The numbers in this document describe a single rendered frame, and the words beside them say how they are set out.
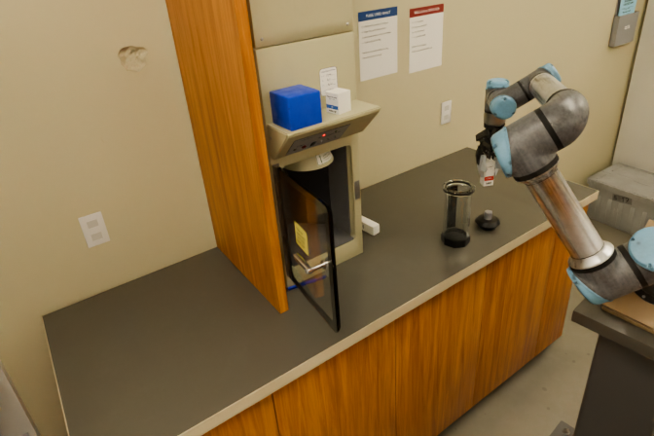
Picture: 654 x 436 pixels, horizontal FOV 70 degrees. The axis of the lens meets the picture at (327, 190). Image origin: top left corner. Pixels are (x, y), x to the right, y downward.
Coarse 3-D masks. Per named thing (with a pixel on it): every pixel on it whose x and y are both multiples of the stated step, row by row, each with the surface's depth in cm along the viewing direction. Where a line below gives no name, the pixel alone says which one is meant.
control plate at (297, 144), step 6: (348, 126) 136; (324, 132) 131; (330, 132) 134; (336, 132) 136; (342, 132) 139; (306, 138) 128; (312, 138) 131; (318, 138) 133; (324, 138) 136; (330, 138) 138; (336, 138) 141; (294, 144) 128; (300, 144) 130; (306, 144) 133; (318, 144) 138; (288, 150) 130; (300, 150) 135
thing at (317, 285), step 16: (288, 176) 127; (288, 192) 130; (304, 192) 120; (288, 208) 134; (304, 208) 123; (320, 208) 114; (288, 224) 138; (304, 224) 127; (320, 224) 116; (288, 240) 142; (320, 240) 119; (304, 256) 134; (320, 256) 123; (304, 272) 138; (320, 272) 126; (304, 288) 142; (320, 288) 129; (336, 288) 121; (320, 304) 133; (336, 304) 123; (336, 320) 126
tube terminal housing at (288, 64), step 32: (352, 32) 136; (256, 64) 123; (288, 64) 128; (320, 64) 134; (352, 64) 140; (320, 96) 137; (352, 96) 144; (288, 160) 138; (352, 160) 153; (352, 192) 162; (352, 224) 167; (352, 256) 169
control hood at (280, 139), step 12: (324, 108) 139; (360, 108) 136; (372, 108) 136; (324, 120) 129; (336, 120) 129; (348, 120) 132; (360, 120) 137; (276, 132) 126; (288, 132) 122; (300, 132) 123; (312, 132) 127; (348, 132) 142; (276, 144) 128; (288, 144) 126; (276, 156) 131
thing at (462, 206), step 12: (456, 180) 167; (456, 192) 159; (468, 192) 159; (444, 204) 167; (456, 204) 162; (468, 204) 162; (444, 216) 168; (456, 216) 164; (468, 216) 165; (444, 228) 170; (456, 228) 166; (468, 228) 168; (456, 240) 168
